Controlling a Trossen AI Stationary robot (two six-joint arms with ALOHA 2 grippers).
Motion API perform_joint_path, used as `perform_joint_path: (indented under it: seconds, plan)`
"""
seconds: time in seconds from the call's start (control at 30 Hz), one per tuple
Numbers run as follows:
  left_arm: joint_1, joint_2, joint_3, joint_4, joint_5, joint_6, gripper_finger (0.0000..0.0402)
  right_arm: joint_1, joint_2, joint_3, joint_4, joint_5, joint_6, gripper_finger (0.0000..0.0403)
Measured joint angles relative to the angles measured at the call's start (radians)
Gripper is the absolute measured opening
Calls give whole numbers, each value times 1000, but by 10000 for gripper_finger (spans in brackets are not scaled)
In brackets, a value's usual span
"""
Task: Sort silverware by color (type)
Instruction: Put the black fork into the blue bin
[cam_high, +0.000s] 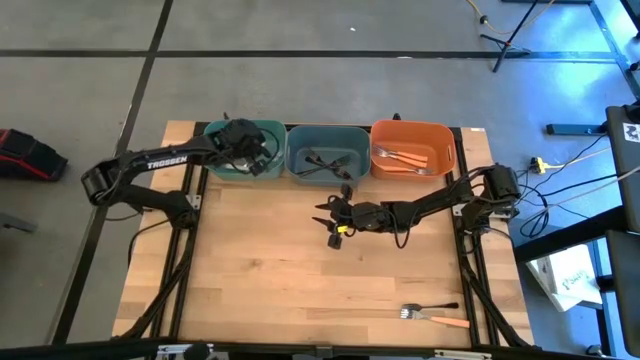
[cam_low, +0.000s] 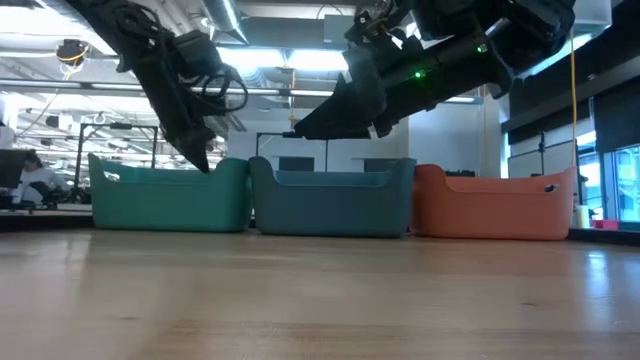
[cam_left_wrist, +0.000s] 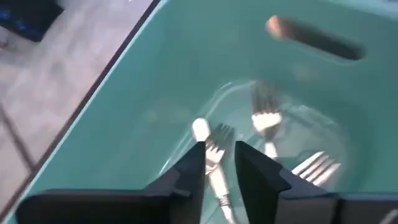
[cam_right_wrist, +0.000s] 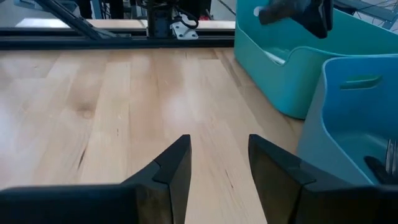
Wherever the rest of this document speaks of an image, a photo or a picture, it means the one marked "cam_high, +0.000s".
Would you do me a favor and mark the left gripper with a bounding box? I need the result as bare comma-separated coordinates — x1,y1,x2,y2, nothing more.
215,118,275,178

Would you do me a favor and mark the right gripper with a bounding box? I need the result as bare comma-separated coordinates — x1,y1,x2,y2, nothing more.
311,183,401,250

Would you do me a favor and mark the white-handled fork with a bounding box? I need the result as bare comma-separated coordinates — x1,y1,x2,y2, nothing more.
219,158,261,175

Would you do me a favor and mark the orange-handled fork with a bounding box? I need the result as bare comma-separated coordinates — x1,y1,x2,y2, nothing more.
372,144,430,162
399,307,472,330
382,165,434,176
374,149,429,169

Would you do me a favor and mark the green plastic bin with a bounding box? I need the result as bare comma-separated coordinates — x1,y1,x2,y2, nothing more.
202,118,288,182

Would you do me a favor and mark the blue-grey plastic bin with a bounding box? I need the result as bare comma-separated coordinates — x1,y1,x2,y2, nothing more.
284,124,372,188

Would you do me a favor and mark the orange plastic bin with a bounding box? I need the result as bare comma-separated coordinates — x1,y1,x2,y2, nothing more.
369,118,458,182

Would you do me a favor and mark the white cardboard box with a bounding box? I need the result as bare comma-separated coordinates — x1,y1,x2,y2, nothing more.
525,243,604,314

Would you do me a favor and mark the red and black bag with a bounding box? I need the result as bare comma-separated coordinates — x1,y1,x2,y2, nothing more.
0,128,69,182

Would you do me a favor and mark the black tripod stand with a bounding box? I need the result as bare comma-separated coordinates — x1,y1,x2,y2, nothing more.
479,0,557,74

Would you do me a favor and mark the grey chair leg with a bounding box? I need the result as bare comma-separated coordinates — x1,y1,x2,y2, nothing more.
0,212,39,234

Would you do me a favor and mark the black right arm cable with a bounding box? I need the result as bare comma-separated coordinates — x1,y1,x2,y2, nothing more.
392,214,419,250

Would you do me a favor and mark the black aluminium table frame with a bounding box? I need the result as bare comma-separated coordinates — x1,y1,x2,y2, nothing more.
0,119,640,360

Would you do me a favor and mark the black cable bundle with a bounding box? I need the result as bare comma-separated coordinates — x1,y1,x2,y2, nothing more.
517,132,640,241

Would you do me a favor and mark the yellow cable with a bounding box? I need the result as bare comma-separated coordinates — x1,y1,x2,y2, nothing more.
464,0,557,37

